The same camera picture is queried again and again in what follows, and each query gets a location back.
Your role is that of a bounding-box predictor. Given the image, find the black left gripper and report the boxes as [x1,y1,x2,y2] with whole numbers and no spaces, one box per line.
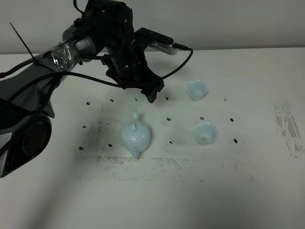
[102,39,164,103]

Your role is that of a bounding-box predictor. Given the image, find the light blue porcelain teapot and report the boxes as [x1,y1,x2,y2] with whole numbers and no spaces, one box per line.
[120,109,151,158]

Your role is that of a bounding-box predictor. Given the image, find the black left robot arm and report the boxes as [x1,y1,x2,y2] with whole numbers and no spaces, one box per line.
[0,0,164,177]

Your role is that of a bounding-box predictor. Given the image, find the far light blue teacup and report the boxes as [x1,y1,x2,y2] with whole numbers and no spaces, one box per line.
[186,80,208,101]

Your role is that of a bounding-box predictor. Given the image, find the light blue teacup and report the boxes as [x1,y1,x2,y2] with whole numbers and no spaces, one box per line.
[194,122,218,145]
[186,80,208,101]

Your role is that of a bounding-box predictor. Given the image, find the near light blue teacup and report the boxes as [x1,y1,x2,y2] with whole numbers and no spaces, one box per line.
[194,122,218,145]

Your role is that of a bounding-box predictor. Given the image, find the black zip tie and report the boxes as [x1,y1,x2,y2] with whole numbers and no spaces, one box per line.
[10,22,36,62]

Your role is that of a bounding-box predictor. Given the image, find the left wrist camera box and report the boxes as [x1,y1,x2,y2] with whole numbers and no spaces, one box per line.
[134,28,177,55]

